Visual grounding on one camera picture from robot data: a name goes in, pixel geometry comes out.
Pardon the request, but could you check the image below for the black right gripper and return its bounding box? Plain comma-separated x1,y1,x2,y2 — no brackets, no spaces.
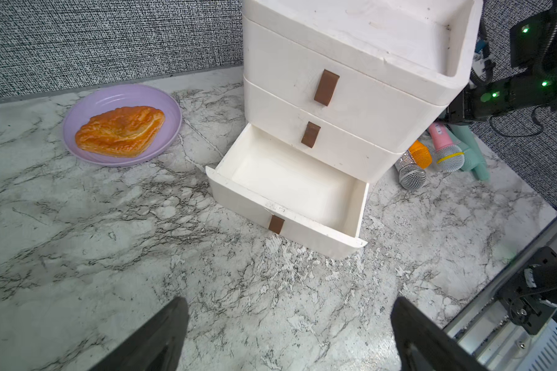
447,79,505,125

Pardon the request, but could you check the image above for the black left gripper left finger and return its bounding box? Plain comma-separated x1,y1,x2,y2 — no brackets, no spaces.
92,297,190,371

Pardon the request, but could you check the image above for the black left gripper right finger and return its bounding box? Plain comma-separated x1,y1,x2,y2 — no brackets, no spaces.
390,297,486,371

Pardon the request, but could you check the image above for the mint green tube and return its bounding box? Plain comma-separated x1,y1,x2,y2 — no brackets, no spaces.
448,125,490,182

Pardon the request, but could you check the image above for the pink microphone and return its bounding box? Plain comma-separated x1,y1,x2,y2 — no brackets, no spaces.
428,122,465,173

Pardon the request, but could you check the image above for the orange microphone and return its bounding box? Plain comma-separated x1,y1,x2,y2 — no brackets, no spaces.
408,140,433,169

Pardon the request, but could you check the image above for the glittery silver microphone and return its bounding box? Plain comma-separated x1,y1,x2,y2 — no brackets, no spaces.
394,151,427,191

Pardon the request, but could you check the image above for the white bottom drawer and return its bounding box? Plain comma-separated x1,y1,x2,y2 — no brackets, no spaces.
206,125,369,259

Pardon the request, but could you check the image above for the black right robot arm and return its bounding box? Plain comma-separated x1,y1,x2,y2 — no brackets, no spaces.
444,1,557,125

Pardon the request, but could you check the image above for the white three-drawer storage unit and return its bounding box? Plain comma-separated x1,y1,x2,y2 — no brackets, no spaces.
240,0,485,185

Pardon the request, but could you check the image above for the orange pastry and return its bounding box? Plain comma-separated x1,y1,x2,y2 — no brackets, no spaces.
74,106,166,158

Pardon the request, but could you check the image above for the purple plastic plate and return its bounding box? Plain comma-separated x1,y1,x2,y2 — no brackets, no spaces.
62,84,183,167

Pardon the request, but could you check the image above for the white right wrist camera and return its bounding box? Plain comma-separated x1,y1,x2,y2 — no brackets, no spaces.
470,40,496,86

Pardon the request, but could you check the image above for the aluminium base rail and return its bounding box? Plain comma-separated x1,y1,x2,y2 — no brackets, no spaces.
444,218,557,370

